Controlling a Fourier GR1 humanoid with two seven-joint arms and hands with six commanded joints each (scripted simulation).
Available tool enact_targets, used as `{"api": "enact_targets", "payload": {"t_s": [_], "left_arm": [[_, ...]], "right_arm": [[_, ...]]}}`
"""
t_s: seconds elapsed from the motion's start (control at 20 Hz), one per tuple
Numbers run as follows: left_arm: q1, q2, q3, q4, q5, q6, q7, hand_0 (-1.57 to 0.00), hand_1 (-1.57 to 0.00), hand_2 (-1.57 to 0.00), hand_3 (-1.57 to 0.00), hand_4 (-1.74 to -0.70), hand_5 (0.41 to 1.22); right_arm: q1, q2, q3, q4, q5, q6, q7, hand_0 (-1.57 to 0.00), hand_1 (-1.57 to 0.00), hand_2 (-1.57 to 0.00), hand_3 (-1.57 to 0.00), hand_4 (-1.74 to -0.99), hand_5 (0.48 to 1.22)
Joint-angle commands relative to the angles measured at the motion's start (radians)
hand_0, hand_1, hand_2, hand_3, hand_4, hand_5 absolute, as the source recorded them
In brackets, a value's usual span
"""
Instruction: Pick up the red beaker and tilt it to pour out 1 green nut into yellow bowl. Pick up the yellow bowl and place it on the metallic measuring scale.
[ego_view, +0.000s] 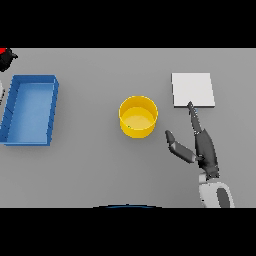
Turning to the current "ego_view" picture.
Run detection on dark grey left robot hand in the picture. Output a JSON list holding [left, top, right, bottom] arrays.
[[0, 48, 19, 73]]

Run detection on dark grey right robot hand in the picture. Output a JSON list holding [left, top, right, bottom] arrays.
[[164, 101, 221, 179]]

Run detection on yellow bowl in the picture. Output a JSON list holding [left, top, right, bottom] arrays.
[[118, 95, 159, 139]]

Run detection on pale square measuring scale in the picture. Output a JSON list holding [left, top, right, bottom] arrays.
[[171, 72, 216, 109]]

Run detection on blue plastic tray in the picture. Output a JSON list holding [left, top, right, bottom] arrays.
[[0, 74, 60, 147]]

